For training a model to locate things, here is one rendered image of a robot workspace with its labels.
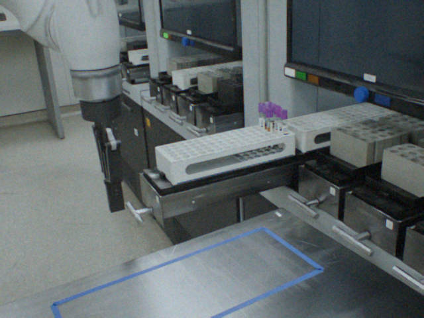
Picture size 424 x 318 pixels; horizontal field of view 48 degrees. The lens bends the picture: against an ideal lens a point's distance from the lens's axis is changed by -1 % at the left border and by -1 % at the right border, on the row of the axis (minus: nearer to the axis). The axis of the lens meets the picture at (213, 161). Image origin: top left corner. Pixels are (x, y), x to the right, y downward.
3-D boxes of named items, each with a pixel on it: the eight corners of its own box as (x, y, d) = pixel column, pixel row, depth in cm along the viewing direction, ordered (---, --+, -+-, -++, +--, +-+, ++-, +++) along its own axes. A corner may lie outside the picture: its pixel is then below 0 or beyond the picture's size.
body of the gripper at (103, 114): (125, 98, 86) (132, 146, 90) (113, 88, 94) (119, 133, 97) (83, 105, 84) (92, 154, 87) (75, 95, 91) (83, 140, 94)
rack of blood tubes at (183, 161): (272, 146, 116) (272, 122, 114) (296, 159, 108) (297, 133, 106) (156, 173, 105) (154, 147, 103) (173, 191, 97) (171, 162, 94)
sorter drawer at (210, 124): (362, 94, 180) (364, 70, 176) (389, 102, 168) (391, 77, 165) (183, 130, 152) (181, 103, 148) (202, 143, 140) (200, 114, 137)
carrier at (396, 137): (399, 162, 99) (402, 134, 97) (391, 164, 98) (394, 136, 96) (360, 145, 109) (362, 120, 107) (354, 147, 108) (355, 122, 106)
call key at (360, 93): (358, 100, 92) (358, 85, 91) (369, 103, 90) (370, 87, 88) (353, 101, 92) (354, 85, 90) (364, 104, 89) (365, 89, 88)
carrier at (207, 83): (218, 95, 156) (217, 77, 154) (212, 96, 155) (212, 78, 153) (203, 88, 166) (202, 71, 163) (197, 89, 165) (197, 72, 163)
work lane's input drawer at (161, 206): (375, 142, 134) (377, 110, 131) (414, 157, 122) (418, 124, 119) (123, 206, 106) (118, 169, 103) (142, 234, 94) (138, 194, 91)
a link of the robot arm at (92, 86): (112, 58, 92) (117, 89, 94) (65, 65, 88) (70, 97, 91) (126, 66, 84) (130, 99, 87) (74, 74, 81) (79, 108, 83)
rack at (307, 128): (372, 122, 128) (373, 100, 126) (400, 133, 120) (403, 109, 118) (279, 144, 117) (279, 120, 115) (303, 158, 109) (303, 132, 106)
